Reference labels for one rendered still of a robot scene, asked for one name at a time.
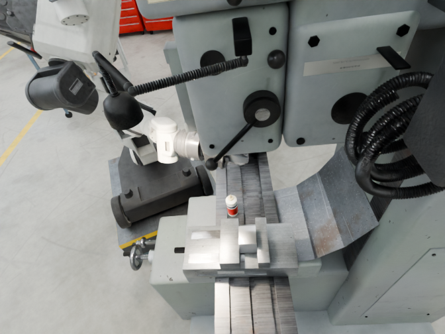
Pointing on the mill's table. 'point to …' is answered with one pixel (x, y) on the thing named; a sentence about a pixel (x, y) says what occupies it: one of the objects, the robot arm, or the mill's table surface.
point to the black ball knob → (276, 59)
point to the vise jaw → (229, 244)
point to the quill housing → (220, 111)
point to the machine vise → (276, 264)
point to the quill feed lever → (257, 115)
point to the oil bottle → (232, 205)
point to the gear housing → (189, 6)
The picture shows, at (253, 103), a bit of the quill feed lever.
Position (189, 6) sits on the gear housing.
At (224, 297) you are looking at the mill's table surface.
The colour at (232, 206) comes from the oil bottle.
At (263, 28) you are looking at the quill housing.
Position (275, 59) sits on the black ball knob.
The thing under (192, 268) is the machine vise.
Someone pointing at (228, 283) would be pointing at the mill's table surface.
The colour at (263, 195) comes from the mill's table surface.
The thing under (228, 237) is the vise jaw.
